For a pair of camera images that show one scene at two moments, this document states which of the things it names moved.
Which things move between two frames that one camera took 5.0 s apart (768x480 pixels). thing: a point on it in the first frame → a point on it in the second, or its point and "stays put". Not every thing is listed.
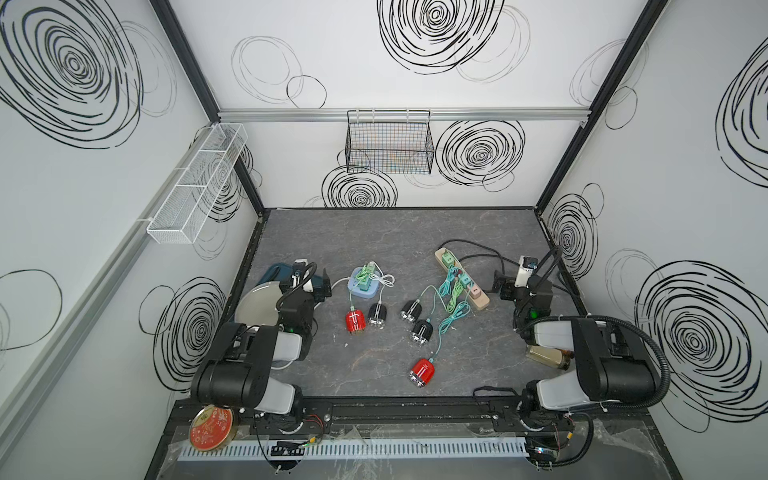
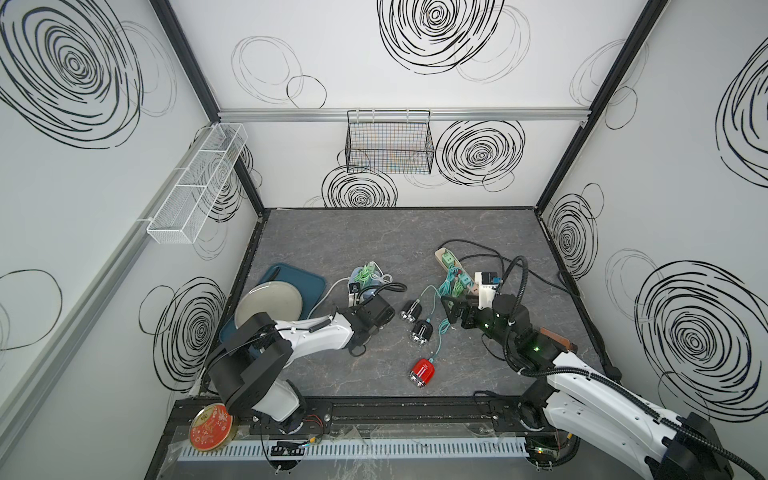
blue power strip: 364,282 stays put
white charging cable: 387,280 stays put
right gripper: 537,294 → 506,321
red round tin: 211,427 stays put
